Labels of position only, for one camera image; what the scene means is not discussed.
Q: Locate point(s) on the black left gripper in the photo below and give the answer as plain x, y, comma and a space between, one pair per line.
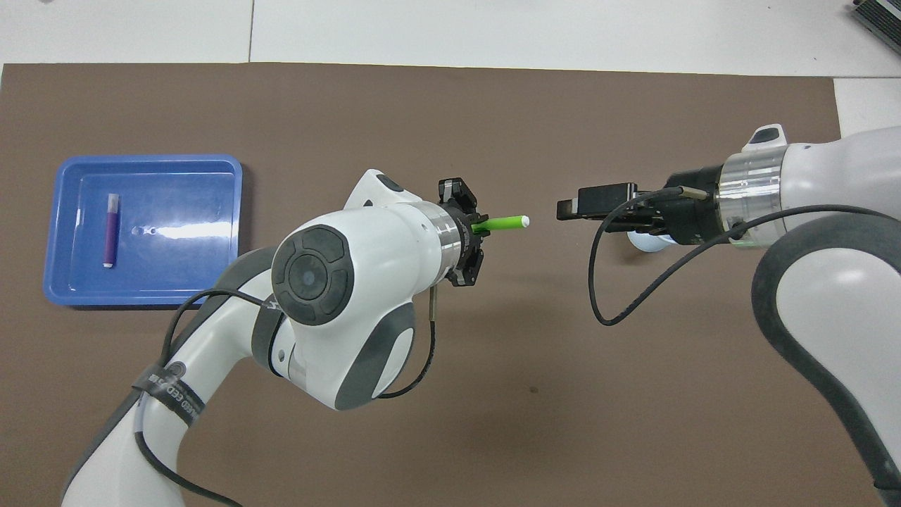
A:
470, 246

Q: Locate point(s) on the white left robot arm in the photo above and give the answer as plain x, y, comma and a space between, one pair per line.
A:
366, 282

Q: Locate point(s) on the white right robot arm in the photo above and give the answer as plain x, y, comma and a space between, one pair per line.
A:
845, 296

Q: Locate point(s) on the brown table mat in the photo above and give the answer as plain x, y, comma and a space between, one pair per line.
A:
563, 408

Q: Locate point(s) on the green marker pen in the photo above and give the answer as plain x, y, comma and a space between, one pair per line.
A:
503, 224

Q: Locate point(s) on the purple marker pen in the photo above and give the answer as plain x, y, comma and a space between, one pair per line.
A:
111, 236

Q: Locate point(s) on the translucent plastic cup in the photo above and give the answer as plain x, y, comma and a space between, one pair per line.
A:
647, 243

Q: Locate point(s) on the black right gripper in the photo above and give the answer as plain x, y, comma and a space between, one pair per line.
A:
697, 211

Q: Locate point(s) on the grey ribbed device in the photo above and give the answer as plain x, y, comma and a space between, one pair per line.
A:
880, 17

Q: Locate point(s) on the blue plastic tray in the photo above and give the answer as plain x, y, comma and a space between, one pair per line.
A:
197, 267

